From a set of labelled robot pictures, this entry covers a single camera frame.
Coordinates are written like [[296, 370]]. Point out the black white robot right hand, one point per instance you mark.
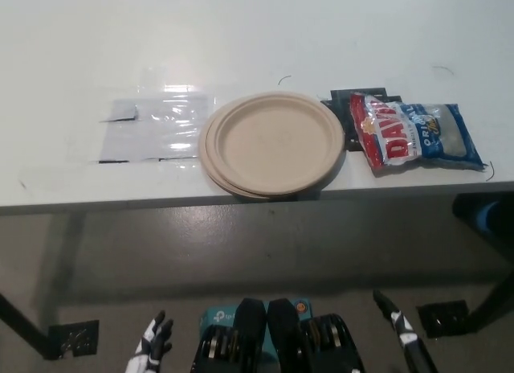
[[405, 333]]

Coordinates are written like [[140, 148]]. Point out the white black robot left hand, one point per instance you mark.
[[150, 349]]

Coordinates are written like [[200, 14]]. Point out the red blue sunflower seed bag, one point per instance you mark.
[[397, 140]]

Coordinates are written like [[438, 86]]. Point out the beige paper plate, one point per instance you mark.
[[273, 140], [257, 194]]

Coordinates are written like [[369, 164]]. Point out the black table leg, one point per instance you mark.
[[494, 304], [20, 322]]

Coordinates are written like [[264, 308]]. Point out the clear plastic sheet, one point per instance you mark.
[[160, 128]]

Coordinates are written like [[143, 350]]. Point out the black blue table bracket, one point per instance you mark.
[[466, 212]]

